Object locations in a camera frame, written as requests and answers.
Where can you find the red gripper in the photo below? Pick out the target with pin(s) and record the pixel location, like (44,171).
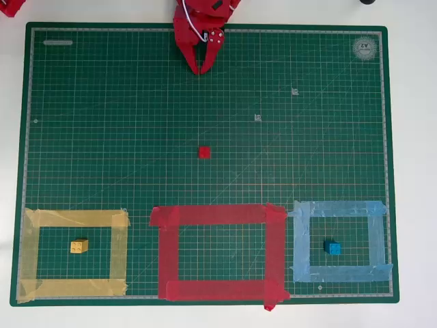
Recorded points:
(188,40)

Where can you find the red toy brick cube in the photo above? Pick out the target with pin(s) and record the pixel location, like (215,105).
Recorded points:
(205,152)

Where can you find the idle red robot arm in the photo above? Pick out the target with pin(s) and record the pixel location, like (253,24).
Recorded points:
(12,7)

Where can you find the red tape square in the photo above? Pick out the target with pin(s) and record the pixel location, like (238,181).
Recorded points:
(167,256)

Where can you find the yellow tape square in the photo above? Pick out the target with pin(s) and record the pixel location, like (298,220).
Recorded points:
(75,217)

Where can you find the blue tape square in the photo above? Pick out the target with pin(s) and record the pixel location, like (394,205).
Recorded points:
(300,239)

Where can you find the yellow toy brick cube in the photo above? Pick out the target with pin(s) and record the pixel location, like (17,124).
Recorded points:
(78,246)

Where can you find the blue toy brick cube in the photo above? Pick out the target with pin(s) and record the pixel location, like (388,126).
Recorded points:
(333,248)

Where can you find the green cutting mat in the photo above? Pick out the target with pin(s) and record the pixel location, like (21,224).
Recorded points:
(136,136)

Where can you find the small black round object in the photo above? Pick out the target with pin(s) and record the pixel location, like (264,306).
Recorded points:
(367,1)

